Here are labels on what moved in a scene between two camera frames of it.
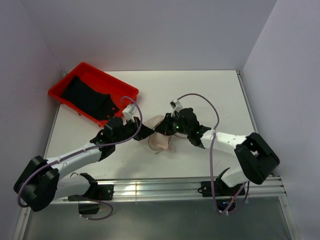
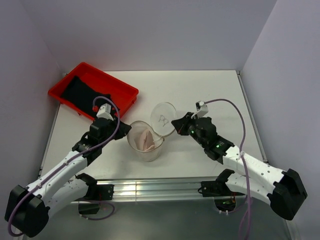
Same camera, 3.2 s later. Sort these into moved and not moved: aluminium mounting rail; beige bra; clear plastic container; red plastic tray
Moved: beige bra; clear plastic container
Not moved: aluminium mounting rail; red plastic tray
